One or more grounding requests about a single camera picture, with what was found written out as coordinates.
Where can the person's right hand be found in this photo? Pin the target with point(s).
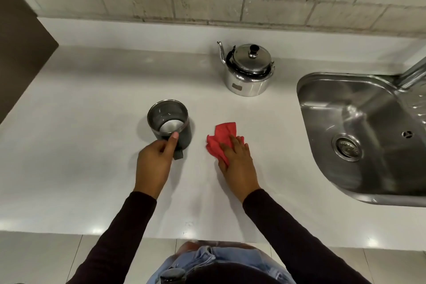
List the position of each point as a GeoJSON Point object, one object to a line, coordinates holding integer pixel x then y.
{"type": "Point", "coordinates": [239, 170]}

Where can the person's left hand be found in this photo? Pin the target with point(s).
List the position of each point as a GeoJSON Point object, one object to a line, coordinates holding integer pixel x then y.
{"type": "Point", "coordinates": [153, 167]}

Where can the red cloth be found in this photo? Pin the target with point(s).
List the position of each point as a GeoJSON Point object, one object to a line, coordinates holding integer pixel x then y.
{"type": "Point", "coordinates": [221, 135]}

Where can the dark green steel mug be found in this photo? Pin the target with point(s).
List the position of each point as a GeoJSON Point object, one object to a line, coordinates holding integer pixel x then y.
{"type": "Point", "coordinates": [184, 134]}

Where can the person's right forearm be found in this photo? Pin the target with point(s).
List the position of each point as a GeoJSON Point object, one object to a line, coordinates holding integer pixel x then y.
{"type": "Point", "coordinates": [299, 247]}

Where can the person's left forearm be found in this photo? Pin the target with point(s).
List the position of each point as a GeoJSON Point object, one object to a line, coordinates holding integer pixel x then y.
{"type": "Point", "coordinates": [116, 244]}

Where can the person's blue jeans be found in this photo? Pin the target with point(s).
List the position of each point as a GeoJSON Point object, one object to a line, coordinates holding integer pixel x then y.
{"type": "Point", "coordinates": [229, 255]}

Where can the white countertop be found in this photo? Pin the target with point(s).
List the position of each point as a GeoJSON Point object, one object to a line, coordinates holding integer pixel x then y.
{"type": "Point", "coordinates": [83, 110]}

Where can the round sink drain strainer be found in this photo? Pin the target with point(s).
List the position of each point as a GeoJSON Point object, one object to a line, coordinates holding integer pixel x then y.
{"type": "Point", "coordinates": [346, 147]}

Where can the small black device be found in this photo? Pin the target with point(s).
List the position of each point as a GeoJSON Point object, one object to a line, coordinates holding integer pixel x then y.
{"type": "Point", "coordinates": [172, 276]}

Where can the stainless steel sink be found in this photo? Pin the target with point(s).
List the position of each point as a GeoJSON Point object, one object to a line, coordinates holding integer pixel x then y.
{"type": "Point", "coordinates": [379, 120]}

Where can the brown side panel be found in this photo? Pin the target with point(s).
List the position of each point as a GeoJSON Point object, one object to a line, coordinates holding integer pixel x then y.
{"type": "Point", "coordinates": [23, 54]}

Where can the steel faucet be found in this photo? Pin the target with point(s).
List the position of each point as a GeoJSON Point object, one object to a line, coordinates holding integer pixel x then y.
{"type": "Point", "coordinates": [414, 74]}

